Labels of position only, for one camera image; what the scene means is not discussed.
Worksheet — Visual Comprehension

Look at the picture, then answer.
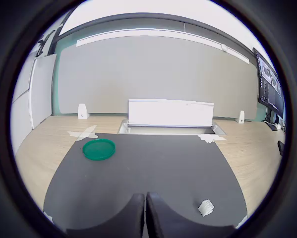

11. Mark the small white plastic terminal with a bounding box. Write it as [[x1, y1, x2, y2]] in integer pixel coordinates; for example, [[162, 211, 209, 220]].
[[197, 199, 215, 218]]

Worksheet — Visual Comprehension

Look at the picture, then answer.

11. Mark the round green lid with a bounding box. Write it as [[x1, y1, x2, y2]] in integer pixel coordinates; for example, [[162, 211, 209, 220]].
[[82, 138, 116, 161]]

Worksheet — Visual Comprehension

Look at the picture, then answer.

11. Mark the dark grey mat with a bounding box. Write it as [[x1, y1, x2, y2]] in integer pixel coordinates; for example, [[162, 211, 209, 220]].
[[43, 132, 248, 230]]

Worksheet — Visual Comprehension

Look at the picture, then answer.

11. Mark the grey partition panel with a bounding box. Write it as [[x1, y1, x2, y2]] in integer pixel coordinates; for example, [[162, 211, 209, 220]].
[[54, 27, 260, 118]]

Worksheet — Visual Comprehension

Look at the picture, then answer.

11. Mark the white partition panel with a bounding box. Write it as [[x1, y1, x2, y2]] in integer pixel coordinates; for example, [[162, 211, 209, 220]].
[[29, 54, 58, 130]]

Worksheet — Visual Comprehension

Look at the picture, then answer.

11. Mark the black computer monitor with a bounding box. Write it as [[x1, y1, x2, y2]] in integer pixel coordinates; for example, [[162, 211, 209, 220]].
[[252, 47, 286, 124]]

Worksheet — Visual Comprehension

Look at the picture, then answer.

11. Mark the silver cable duct with sockets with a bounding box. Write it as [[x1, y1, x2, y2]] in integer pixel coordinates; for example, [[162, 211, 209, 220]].
[[118, 98, 226, 136]]

